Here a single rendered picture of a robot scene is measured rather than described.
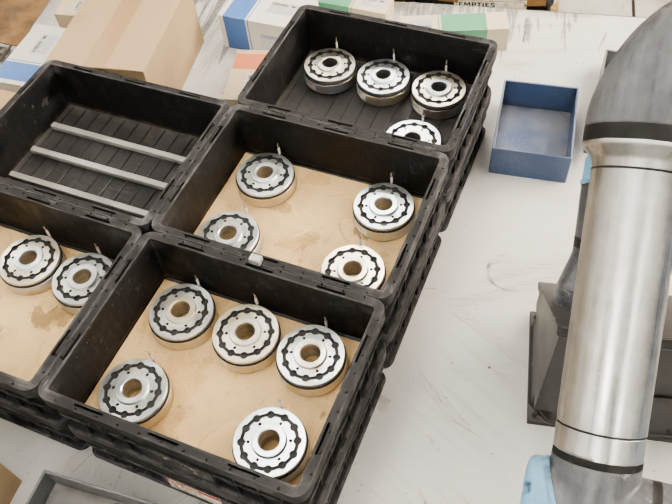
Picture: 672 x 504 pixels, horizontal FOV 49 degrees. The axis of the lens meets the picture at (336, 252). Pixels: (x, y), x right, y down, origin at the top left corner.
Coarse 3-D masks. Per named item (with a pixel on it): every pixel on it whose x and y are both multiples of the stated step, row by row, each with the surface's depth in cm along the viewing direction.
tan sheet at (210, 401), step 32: (160, 288) 121; (288, 320) 115; (128, 352) 114; (160, 352) 113; (192, 352) 113; (352, 352) 111; (192, 384) 110; (224, 384) 110; (256, 384) 109; (192, 416) 107; (224, 416) 106; (320, 416) 105; (224, 448) 104
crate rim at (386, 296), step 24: (288, 120) 127; (384, 144) 122; (408, 144) 122; (192, 168) 122; (432, 192) 116; (192, 240) 113; (408, 240) 110; (264, 264) 110; (288, 264) 109; (408, 264) 111; (360, 288) 106; (384, 288) 106
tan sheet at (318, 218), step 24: (312, 192) 130; (336, 192) 130; (264, 216) 128; (288, 216) 128; (312, 216) 127; (336, 216) 127; (264, 240) 125; (288, 240) 125; (312, 240) 124; (336, 240) 124; (312, 264) 121
